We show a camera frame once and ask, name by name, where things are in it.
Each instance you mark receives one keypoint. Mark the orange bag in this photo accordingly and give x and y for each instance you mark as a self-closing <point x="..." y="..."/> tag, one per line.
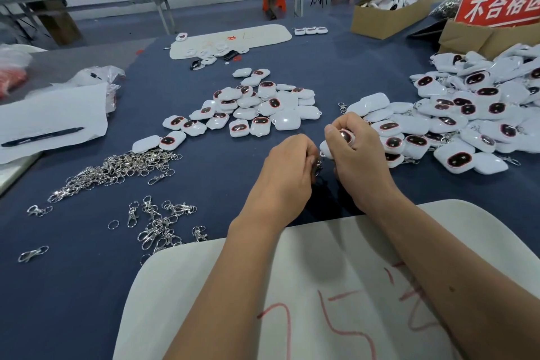
<point x="12" y="81"/>

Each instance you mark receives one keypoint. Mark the open cardboard box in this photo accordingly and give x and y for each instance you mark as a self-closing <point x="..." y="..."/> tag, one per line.
<point x="382" y="24"/>

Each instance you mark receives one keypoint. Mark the red sign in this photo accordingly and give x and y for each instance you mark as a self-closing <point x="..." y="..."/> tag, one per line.
<point x="500" y="1"/>

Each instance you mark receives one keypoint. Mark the person's left forearm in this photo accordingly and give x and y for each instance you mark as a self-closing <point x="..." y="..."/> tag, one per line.
<point x="224" y="301"/>

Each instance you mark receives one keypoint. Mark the red plastic stool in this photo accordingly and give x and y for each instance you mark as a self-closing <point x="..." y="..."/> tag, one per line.
<point x="274" y="1"/>

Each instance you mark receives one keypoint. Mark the white plastic bag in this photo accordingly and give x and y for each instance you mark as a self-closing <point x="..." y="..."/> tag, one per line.
<point x="21" y="53"/>

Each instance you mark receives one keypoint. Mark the flat brown cardboard box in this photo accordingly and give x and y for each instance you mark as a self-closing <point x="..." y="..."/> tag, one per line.
<point x="470" y="39"/>

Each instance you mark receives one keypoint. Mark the long white foam board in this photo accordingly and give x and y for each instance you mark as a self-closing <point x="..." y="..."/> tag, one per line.
<point x="266" y="35"/>

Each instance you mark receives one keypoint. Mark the white foam board red marks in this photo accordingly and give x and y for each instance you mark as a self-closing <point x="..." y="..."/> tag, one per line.
<point x="354" y="284"/>

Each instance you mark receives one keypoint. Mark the black pen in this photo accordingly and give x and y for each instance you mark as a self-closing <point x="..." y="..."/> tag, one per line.
<point x="42" y="137"/>

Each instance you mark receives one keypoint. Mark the person's left hand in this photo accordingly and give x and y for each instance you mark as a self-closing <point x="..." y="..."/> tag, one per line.
<point x="283" y="182"/>

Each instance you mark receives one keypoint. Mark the person's right hand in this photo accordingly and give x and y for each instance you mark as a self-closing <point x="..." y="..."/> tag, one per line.
<point x="363" y="161"/>

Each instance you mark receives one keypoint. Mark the white paper sheet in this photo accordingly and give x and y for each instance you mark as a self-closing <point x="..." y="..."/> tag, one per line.
<point x="51" y="113"/>

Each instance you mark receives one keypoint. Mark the person's right forearm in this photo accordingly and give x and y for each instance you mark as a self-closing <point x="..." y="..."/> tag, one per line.
<point x="460" y="279"/>

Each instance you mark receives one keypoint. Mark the small white plastic part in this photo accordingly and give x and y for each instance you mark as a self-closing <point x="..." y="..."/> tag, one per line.
<point x="321" y="30"/>
<point x="310" y="31"/>
<point x="299" y="31"/>

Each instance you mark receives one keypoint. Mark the white tag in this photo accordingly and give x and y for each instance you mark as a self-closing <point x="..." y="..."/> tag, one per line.
<point x="326" y="149"/>

